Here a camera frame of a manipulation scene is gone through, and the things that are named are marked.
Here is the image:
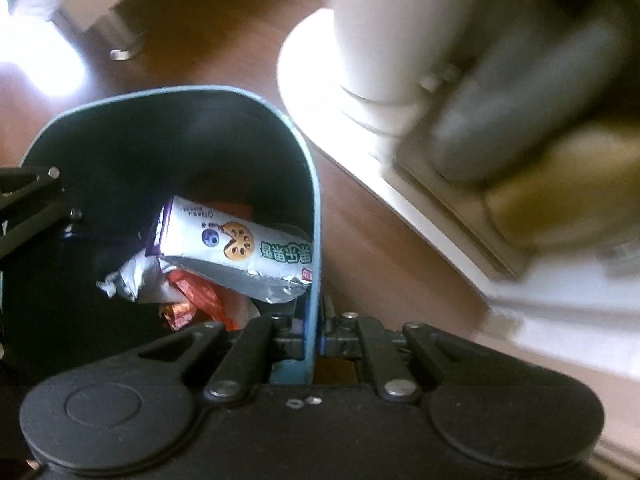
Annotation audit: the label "white snack package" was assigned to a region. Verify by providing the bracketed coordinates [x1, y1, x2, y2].
[146, 196, 314, 304]

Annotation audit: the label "red plastic bag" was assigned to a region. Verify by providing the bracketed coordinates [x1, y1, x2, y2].
[160, 270, 260, 332]

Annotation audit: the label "dark green trash bin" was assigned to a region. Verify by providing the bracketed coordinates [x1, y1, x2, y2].
[1, 86, 321, 388]

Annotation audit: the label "grey paper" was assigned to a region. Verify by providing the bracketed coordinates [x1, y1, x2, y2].
[96, 250, 182, 304]

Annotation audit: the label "beige tray under jug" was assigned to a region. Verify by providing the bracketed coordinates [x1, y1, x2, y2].
[382, 134, 532, 281]

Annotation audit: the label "metal bed leg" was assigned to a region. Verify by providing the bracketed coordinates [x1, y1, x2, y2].
[94, 10, 143, 62]

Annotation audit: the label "gold thermos kettle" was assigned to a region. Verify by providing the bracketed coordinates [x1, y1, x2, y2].
[484, 120, 639, 250]

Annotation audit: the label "white cylindrical appliance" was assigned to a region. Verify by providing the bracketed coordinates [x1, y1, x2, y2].
[278, 0, 480, 138]

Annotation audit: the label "grey motor oil jug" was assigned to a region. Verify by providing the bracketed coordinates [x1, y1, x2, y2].
[428, 0, 632, 183]

